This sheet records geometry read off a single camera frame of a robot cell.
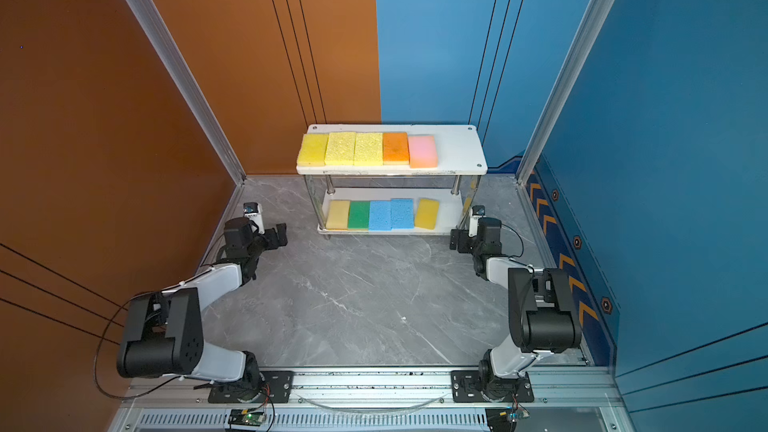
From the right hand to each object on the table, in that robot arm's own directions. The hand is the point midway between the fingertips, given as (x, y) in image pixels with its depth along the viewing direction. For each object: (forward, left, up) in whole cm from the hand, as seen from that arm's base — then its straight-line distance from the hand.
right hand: (465, 231), depth 97 cm
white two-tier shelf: (+1, +5, +28) cm, 29 cm away
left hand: (0, +62, +6) cm, 62 cm away
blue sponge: (+6, +28, +2) cm, 28 cm away
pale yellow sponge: (+4, +41, +4) cm, 42 cm away
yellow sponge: (+6, +12, +2) cm, 14 cm away
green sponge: (+5, +35, +2) cm, 35 cm away
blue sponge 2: (+6, +20, +2) cm, 21 cm away
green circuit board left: (-49, +59, -7) cm, 77 cm away
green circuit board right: (-49, -3, -8) cm, 50 cm away
